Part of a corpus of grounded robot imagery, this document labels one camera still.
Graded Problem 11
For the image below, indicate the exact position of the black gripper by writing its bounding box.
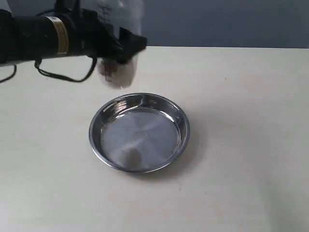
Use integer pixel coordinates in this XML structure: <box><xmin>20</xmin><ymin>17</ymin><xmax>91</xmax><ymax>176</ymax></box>
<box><xmin>55</xmin><ymin>0</ymin><xmax>147</xmax><ymax>63</ymax></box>

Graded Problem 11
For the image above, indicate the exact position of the clear plastic bottle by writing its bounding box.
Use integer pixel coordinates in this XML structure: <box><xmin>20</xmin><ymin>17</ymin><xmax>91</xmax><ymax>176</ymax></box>
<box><xmin>96</xmin><ymin>0</ymin><xmax>145</xmax><ymax>89</ymax></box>

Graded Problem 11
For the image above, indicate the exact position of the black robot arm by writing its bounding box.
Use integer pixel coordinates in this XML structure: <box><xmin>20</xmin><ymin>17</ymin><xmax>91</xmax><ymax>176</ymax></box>
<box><xmin>0</xmin><ymin>0</ymin><xmax>147</xmax><ymax>66</ymax></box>

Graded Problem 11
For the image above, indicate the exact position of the round stainless steel dish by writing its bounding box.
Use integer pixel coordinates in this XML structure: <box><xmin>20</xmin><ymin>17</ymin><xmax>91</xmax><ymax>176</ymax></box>
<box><xmin>88</xmin><ymin>93</ymin><xmax>190</xmax><ymax>174</ymax></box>

